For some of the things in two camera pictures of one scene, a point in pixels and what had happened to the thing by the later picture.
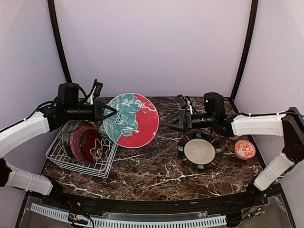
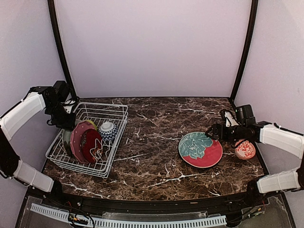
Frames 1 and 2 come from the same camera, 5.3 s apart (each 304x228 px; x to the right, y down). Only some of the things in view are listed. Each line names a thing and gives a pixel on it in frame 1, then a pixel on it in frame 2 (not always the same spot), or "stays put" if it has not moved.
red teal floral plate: (136, 122) -> (199, 150)
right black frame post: (254, 13) stays put
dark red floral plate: (91, 144) stays put
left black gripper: (98, 110) -> (68, 124)
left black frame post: (52, 13) stays put
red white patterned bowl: (244, 149) stays put
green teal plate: (66, 137) stays put
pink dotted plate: (76, 137) stays put
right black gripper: (183, 126) -> (216, 127)
